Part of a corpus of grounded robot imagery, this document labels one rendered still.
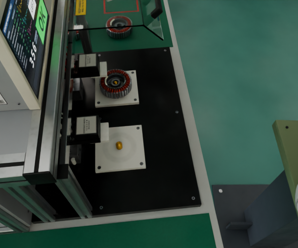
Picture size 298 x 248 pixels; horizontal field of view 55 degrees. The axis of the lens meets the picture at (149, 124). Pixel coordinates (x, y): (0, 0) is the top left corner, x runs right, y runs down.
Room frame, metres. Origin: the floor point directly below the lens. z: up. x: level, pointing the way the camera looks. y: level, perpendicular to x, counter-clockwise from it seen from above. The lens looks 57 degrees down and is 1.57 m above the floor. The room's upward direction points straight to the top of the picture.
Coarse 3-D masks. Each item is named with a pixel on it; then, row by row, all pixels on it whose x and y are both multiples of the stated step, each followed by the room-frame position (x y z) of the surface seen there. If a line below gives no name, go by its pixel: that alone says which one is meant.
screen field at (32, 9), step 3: (30, 0) 0.50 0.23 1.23; (33, 0) 0.52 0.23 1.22; (36, 0) 0.54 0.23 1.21; (30, 3) 0.49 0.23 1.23; (33, 3) 0.51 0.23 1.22; (30, 6) 0.49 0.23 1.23; (33, 6) 0.50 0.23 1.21; (30, 9) 0.48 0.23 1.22; (33, 9) 0.50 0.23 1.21; (30, 12) 0.48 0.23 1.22; (33, 12) 0.49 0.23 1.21; (33, 15) 0.49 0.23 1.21; (33, 18) 0.48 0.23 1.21
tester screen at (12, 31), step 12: (12, 0) 0.42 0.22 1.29; (24, 0) 0.47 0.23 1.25; (12, 12) 0.40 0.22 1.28; (24, 12) 0.45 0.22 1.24; (36, 12) 0.51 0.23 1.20; (12, 24) 0.38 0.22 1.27; (24, 24) 0.42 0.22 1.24; (12, 36) 0.36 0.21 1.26; (24, 36) 0.40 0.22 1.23; (36, 36) 0.46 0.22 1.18; (12, 48) 0.34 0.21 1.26; (24, 48) 0.38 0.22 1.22; (24, 60) 0.36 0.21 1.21; (36, 60) 0.41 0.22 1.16
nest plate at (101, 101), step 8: (128, 72) 0.73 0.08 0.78; (96, 80) 0.69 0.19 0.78; (136, 80) 0.69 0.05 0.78; (96, 88) 0.66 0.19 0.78; (136, 88) 0.66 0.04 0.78; (96, 96) 0.62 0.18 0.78; (104, 96) 0.62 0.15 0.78; (128, 96) 0.62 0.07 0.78; (136, 96) 0.62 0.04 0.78; (96, 104) 0.58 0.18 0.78; (104, 104) 0.58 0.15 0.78; (112, 104) 0.58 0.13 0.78; (120, 104) 0.59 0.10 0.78; (128, 104) 0.59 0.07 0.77
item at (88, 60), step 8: (80, 56) 0.67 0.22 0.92; (88, 56) 0.67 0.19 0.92; (96, 56) 0.67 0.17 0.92; (80, 64) 0.63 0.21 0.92; (88, 64) 0.63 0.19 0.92; (96, 64) 0.63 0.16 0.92; (104, 64) 0.67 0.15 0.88; (64, 72) 0.62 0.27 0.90; (80, 72) 0.62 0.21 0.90; (88, 72) 0.62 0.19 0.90; (96, 72) 0.62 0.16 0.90; (104, 72) 0.64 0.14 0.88
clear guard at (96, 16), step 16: (96, 0) 0.75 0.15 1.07; (112, 0) 0.75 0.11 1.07; (128, 0) 0.75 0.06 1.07; (144, 0) 0.76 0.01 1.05; (80, 16) 0.67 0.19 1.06; (96, 16) 0.67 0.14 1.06; (112, 16) 0.67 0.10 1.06; (128, 16) 0.67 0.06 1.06; (144, 16) 0.68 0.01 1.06; (160, 32) 0.67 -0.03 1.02
